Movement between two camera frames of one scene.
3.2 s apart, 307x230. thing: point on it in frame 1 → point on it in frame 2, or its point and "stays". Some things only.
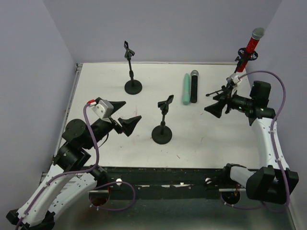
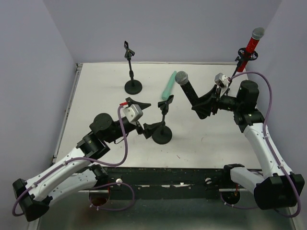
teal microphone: x=186 y=89 → x=167 y=90
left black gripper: x=115 y=122 → x=138 y=126
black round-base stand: x=162 y=134 stays
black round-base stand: x=132 y=86 stays
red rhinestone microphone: x=257 y=34 stays
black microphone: x=194 y=74 → x=182 y=78
